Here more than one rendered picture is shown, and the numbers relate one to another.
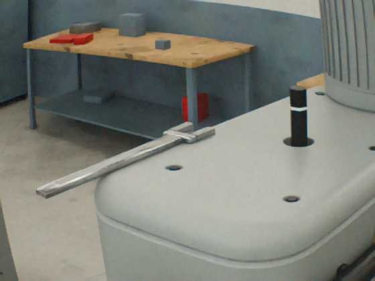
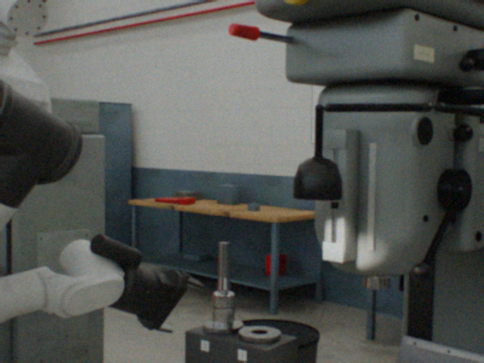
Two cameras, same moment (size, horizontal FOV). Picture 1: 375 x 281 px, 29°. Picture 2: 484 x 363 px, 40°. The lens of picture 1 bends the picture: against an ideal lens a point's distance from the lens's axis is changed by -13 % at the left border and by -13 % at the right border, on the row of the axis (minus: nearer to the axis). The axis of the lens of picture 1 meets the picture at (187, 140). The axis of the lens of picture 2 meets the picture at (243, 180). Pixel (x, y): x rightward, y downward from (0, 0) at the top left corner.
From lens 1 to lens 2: 0.74 m
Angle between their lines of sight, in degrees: 16
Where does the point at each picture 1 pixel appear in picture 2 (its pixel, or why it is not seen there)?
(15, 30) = (118, 193)
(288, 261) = not seen: outside the picture
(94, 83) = (193, 249)
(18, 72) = (120, 233)
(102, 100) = (200, 259)
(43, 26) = (146, 194)
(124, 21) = (222, 190)
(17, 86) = not seen: hidden behind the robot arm
